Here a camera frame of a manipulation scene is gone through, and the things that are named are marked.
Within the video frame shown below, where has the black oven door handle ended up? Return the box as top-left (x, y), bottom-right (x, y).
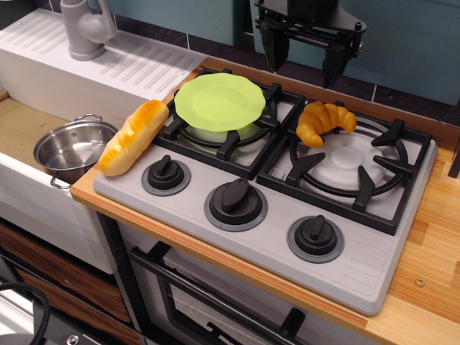
top-left (129, 247), bottom-right (305, 344)

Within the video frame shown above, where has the wood grain drawer front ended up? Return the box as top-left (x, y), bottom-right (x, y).
top-left (1, 219), bottom-right (142, 345)

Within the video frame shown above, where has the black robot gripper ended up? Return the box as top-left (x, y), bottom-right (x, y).
top-left (254, 1), bottom-right (367, 88)

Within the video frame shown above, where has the black middle stove knob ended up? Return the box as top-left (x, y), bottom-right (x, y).
top-left (204, 178), bottom-right (268, 232)

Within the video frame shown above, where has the yellow toy bread loaf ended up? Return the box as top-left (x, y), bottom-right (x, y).
top-left (98, 100), bottom-right (169, 177)

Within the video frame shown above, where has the black left burner grate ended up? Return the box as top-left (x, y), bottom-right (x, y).
top-left (154, 68), bottom-right (305, 180)

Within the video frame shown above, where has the black braided cable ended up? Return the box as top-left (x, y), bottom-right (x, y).
top-left (0, 281), bottom-right (51, 345)

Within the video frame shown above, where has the grey toy stove top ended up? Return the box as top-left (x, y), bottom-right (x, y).
top-left (93, 68), bottom-right (438, 315)

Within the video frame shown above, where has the small stainless steel pot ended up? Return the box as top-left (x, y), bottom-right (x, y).
top-left (33, 114), bottom-right (118, 189)

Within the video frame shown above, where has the grey toy faucet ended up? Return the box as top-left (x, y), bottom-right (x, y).
top-left (60, 0), bottom-right (116, 61)

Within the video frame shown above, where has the white right burner cap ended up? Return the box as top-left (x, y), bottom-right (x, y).
top-left (297, 133), bottom-right (386, 190)

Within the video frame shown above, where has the orange toy croissant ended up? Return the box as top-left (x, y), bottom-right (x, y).
top-left (295, 101), bottom-right (357, 148)

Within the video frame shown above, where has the black right burner grate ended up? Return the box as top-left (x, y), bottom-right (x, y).
top-left (257, 113), bottom-right (433, 235)

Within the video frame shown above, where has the black burner grate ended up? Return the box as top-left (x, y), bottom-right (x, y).
top-left (257, 113), bottom-right (433, 235)
top-left (154, 68), bottom-right (305, 180)

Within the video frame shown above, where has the white toy sink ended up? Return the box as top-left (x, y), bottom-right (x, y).
top-left (1, 9), bottom-right (205, 274)

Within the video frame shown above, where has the light green plastic plate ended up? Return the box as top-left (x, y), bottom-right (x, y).
top-left (174, 73), bottom-right (266, 132)

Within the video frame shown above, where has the black left stove knob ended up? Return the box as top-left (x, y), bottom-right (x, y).
top-left (142, 155), bottom-right (191, 197)

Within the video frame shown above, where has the toy oven door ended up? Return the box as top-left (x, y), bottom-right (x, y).
top-left (121, 229), bottom-right (371, 344)

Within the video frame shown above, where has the black stove knob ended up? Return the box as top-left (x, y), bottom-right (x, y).
top-left (204, 178), bottom-right (268, 232)
top-left (287, 215), bottom-right (344, 264)
top-left (142, 155), bottom-right (191, 197)

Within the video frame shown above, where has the black right stove knob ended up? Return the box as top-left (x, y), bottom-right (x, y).
top-left (287, 215), bottom-right (344, 264)

